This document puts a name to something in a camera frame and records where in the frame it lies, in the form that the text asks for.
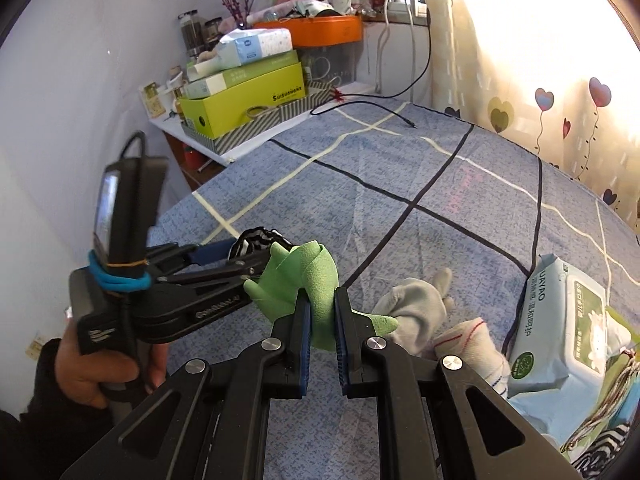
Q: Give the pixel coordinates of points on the person's left hand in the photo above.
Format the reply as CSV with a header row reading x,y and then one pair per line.
x,y
79,377

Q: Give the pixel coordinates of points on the blue wet wipes pack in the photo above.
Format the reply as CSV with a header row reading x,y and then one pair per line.
x,y
558,356

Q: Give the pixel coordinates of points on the heart patterned curtain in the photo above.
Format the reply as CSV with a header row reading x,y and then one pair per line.
x,y
558,77

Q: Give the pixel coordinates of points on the green rimmed white box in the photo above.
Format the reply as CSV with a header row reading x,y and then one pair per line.
x,y
619,339

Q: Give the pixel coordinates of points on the grey sock bundle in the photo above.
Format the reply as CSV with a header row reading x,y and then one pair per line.
x,y
420,308

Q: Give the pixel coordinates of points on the orange plastic tray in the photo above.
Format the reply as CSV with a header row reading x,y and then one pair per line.
x,y
320,32

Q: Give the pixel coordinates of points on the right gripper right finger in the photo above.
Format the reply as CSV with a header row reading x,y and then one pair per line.
x,y
355,342

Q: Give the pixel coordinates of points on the blue tissue pack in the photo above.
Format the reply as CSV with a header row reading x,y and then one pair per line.
x,y
241,47

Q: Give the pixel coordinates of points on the white red striped sock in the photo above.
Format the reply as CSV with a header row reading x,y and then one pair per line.
x,y
471,342

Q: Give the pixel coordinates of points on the green towel with red trim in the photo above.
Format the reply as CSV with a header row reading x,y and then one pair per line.
x,y
619,377

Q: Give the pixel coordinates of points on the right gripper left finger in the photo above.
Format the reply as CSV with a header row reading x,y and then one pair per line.
x,y
289,370

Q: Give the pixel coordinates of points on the blue plaid bed sheet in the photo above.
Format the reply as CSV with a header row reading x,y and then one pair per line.
x,y
404,193

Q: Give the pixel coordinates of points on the pale green flat box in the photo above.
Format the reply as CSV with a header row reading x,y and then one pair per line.
x,y
216,83

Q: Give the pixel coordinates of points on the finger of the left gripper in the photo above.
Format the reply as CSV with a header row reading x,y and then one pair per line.
x,y
172,258
177,305

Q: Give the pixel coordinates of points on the yellow green cardboard box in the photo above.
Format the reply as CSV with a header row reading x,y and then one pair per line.
x,y
225,111

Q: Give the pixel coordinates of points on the black white striped sock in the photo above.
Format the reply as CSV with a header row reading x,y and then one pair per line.
x,y
257,240

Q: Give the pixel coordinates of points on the striped storage tray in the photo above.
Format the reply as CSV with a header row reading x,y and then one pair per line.
x,y
261,121

